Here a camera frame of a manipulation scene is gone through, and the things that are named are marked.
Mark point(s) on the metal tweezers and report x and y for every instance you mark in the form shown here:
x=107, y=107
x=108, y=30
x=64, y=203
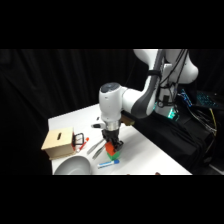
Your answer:
x=95, y=147

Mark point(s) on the small brown object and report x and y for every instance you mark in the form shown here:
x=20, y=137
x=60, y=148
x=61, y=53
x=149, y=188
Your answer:
x=157, y=173
x=127, y=174

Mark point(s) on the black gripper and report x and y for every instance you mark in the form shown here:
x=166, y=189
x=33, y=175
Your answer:
x=110, y=135

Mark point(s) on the green cube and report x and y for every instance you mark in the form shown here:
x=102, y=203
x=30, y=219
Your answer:
x=114, y=155

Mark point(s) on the grey bowl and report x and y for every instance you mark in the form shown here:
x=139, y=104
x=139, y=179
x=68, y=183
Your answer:
x=71, y=166

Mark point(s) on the black robot stand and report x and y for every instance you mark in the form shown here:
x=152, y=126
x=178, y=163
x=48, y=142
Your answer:
x=166, y=140

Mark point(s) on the small green light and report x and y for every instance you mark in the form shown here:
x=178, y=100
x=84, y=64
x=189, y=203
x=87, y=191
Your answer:
x=171, y=115

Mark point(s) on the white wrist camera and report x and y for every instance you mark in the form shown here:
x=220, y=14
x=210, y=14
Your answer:
x=97, y=126

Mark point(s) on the backlit keyboard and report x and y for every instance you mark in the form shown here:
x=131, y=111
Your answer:
x=205, y=99

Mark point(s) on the wooden box with slot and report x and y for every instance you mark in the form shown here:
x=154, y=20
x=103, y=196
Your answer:
x=58, y=143

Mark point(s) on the black curtain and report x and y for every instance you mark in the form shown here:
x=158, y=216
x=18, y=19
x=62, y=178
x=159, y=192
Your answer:
x=50, y=83

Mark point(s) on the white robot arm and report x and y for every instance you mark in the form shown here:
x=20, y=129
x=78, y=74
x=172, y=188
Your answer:
x=111, y=103

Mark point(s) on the blue and white marker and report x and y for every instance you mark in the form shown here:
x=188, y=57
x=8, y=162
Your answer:
x=108, y=163

